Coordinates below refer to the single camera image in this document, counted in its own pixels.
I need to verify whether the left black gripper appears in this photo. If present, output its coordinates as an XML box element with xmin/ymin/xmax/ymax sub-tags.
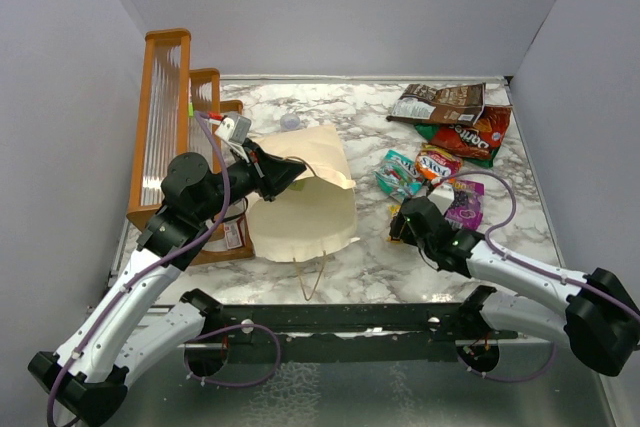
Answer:
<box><xmin>196</xmin><ymin>138</ymin><xmax>308</xmax><ymax>223</ymax></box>

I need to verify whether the teal snack packet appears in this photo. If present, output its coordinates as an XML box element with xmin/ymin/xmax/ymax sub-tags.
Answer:
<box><xmin>374</xmin><ymin>150</ymin><xmax>425</xmax><ymax>204</ymax></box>

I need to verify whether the beige paper bag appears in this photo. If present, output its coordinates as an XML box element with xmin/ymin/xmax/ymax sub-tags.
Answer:
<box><xmin>247</xmin><ymin>124</ymin><xmax>357</xmax><ymax>267</ymax></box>

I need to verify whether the magenta snack packet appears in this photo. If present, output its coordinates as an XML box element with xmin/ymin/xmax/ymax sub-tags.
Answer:
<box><xmin>445</xmin><ymin>180</ymin><xmax>485</xmax><ymax>230</ymax></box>

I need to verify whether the orange snack packet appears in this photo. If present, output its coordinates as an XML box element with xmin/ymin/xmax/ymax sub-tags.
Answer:
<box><xmin>415</xmin><ymin>143</ymin><xmax>464</xmax><ymax>181</ymax></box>

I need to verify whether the green crisps bag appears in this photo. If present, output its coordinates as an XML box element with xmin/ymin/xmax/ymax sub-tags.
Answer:
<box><xmin>415</xmin><ymin>124</ymin><xmax>505</xmax><ymax>168</ymax></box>

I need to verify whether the red snack packet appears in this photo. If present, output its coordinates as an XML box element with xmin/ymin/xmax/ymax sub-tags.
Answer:
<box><xmin>428</xmin><ymin>106</ymin><xmax>512</xmax><ymax>164</ymax></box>

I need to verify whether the brown snack packet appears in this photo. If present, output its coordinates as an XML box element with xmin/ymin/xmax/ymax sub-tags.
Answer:
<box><xmin>386</xmin><ymin>83</ymin><xmax>486</xmax><ymax>126</ymax></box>

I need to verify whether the yellow candy packet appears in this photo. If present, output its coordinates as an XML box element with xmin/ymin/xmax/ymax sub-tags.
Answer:
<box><xmin>387</xmin><ymin>205</ymin><xmax>403</xmax><ymax>242</ymax></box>

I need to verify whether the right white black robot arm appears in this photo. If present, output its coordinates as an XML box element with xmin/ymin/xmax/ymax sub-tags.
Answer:
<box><xmin>389</xmin><ymin>197</ymin><xmax>639</xmax><ymax>377</ymax></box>

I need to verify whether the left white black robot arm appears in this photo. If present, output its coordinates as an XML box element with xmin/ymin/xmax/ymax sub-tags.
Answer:
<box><xmin>28</xmin><ymin>140</ymin><xmax>307</xmax><ymax>426</ymax></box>

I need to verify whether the small clear plastic cup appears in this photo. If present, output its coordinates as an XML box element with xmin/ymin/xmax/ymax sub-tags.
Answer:
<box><xmin>280</xmin><ymin>113</ymin><xmax>302</xmax><ymax>132</ymax></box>

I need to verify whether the red white label card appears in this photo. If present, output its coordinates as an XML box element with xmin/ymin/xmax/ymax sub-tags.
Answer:
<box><xmin>224</xmin><ymin>219</ymin><xmax>245</xmax><ymax>250</ymax></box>

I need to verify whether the wooden tiered display rack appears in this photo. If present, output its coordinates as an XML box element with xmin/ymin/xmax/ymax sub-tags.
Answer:
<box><xmin>125</xmin><ymin>28</ymin><xmax>255</xmax><ymax>267</ymax></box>

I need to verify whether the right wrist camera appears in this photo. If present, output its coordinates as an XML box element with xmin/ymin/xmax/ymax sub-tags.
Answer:
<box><xmin>427</xmin><ymin>182</ymin><xmax>455</xmax><ymax>213</ymax></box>

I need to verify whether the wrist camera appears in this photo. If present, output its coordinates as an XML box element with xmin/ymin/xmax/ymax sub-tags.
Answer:
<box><xmin>214</xmin><ymin>112</ymin><xmax>252</xmax><ymax>158</ymax></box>
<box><xmin>427</xmin><ymin>182</ymin><xmax>455</xmax><ymax>213</ymax></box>

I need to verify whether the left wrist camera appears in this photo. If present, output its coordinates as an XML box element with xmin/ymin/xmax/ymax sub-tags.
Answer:
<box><xmin>214</xmin><ymin>112</ymin><xmax>252</xmax><ymax>158</ymax></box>

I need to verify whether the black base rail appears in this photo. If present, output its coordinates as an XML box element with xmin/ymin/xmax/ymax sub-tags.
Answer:
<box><xmin>164</xmin><ymin>286</ymin><xmax>521</xmax><ymax>366</ymax></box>

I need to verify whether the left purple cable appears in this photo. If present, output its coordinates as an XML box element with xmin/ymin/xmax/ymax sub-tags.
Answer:
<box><xmin>45</xmin><ymin>110</ymin><xmax>282</xmax><ymax>427</ymax></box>

